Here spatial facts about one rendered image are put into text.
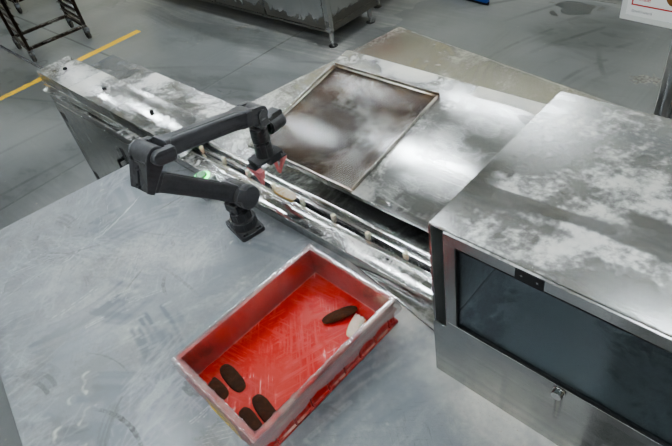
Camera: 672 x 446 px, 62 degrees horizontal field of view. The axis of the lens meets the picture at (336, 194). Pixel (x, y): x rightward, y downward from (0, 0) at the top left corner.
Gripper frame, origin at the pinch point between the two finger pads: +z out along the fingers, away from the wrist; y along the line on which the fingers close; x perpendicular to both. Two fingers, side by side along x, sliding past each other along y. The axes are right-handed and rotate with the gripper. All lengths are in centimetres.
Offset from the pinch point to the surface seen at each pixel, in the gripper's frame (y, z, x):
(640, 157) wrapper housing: -15, -39, 103
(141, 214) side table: 32.9, 10.4, -35.8
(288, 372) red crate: 44, 11, 52
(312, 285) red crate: 20.3, 10.1, 37.5
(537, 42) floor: -285, 84, -48
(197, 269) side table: 36.6, 10.7, 3.2
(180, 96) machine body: -24, 9, -94
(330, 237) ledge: 5.8, 5.8, 31.8
